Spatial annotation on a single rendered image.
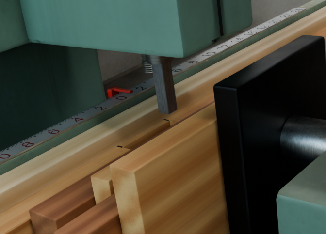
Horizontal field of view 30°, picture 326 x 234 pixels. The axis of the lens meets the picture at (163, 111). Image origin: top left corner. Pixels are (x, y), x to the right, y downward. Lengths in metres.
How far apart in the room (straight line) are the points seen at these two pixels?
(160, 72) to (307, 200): 0.16
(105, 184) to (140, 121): 0.10
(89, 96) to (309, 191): 0.36
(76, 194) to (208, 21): 0.12
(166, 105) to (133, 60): 3.41
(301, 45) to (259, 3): 3.85
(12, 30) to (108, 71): 3.24
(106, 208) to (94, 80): 0.31
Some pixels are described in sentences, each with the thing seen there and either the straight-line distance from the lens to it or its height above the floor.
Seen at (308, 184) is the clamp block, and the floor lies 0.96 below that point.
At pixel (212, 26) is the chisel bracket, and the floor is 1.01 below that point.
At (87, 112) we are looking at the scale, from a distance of 0.40.
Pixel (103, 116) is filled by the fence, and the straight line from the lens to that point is 0.40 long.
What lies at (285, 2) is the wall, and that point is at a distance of 4.10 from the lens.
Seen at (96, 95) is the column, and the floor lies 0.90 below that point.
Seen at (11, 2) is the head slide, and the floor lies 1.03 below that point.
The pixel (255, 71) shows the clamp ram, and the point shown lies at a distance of 0.31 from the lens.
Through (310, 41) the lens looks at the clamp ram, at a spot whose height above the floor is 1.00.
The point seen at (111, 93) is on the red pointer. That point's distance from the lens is 0.42.
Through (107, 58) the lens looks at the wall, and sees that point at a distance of 3.63.
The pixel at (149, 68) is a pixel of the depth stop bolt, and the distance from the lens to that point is 0.46.
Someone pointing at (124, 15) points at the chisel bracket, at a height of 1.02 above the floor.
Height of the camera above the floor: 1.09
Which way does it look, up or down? 21 degrees down
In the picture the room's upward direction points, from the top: 9 degrees counter-clockwise
